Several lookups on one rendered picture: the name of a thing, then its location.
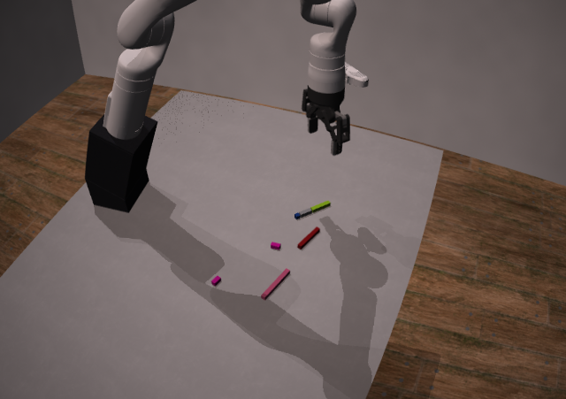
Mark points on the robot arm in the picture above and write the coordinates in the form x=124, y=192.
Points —
x=137, y=66

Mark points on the dark red rod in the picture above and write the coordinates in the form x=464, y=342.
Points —
x=308, y=238

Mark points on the pink rod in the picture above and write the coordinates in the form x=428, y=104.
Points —
x=275, y=284

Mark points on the lime green rod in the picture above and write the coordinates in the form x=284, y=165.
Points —
x=320, y=206

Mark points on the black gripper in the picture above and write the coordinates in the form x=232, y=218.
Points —
x=329, y=111

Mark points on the grey rod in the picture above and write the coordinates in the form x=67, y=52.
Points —
x=305, y=212

